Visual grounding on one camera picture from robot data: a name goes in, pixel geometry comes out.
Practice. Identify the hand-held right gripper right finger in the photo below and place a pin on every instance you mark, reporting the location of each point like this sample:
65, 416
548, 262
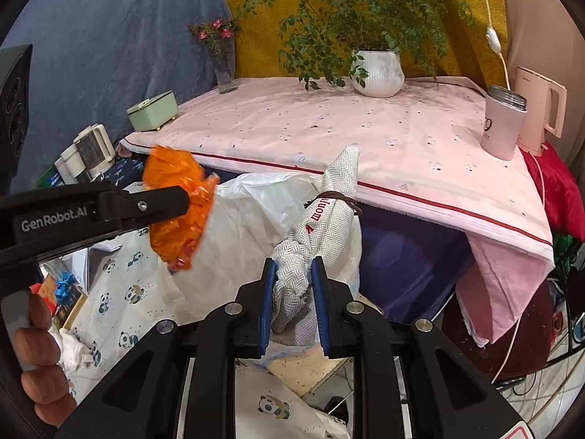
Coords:
321, 304

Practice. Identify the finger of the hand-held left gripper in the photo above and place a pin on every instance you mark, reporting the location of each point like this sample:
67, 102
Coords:
155, 208

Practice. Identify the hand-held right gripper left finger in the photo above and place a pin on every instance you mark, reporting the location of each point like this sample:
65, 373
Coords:
266, 299

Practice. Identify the orange wrapper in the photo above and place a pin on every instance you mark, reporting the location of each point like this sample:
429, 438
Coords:
176, 244

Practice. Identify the herringbone cloth roll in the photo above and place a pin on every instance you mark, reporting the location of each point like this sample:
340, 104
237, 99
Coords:
329, 201

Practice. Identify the person's left hand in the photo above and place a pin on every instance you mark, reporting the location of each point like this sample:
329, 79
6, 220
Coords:
41, 350

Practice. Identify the green canister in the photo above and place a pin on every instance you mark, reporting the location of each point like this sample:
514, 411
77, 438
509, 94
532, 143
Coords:
49, 177

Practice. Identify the navy printed cloth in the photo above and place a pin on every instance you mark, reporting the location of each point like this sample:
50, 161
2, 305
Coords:
123, 169

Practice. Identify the blue ribbon bow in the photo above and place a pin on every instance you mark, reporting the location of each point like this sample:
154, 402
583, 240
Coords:
66, 283

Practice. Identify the white juicer jug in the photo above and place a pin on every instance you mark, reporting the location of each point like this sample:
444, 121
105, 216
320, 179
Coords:
93, 151

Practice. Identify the panda printed sheet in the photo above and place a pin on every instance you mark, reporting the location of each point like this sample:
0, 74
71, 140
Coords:
123, 292

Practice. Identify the pale green box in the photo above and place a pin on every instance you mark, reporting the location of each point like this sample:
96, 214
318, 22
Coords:
153, 112

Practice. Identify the dark purple cloth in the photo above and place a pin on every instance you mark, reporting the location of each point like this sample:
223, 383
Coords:
411, 265

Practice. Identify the crumpled white tissue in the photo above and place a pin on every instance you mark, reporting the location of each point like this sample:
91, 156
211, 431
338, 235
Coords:
73, 347

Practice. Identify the glass vase with pink flowers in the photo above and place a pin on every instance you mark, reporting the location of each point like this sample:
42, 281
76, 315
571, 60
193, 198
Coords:
225, 75

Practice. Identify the blue cloth backdrop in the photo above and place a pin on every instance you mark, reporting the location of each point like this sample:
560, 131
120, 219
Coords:
114, 32

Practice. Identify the pink tablecloth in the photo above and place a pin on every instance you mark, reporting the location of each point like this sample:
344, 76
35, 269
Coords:
342, 123

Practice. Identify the yellow cloth backdrop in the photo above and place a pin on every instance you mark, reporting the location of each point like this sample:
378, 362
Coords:
256, 45

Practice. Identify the dark red cloth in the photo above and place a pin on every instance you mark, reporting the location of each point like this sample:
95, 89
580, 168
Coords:
525, 320

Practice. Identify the potted green plant white pot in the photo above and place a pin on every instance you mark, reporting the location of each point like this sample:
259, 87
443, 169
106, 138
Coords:
379, 73

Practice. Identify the pink insulated cup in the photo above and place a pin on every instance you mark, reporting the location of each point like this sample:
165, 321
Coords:
500, 123

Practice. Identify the pink electric kettle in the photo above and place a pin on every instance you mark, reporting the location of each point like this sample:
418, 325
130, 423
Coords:
539, 109

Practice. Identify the beige curtain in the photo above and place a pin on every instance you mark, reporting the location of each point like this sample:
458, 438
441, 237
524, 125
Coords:
544, 18

